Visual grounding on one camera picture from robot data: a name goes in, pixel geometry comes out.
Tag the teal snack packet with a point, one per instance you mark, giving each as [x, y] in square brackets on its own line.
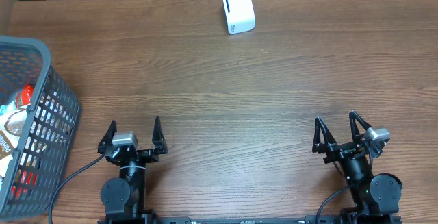
[7, 108]

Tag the white barcode scanner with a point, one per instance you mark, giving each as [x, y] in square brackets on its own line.
[240, 15]

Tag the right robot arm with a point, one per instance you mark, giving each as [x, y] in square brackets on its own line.
[375, 197]

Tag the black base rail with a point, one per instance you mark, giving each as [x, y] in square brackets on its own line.
[309, 219]

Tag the orange spaghetti packet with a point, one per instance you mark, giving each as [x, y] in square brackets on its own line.
[24, 96]

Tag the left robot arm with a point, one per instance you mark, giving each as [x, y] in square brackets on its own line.
[124, 196]

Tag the cream brown nut bag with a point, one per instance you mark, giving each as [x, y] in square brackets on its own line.
[12, 124]

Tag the grey plastic basket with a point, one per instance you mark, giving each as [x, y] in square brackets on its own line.
[39, 162]

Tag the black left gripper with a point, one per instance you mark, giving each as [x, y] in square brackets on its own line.
[159, 142]

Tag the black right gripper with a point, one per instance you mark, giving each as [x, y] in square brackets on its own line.
[339, 149]

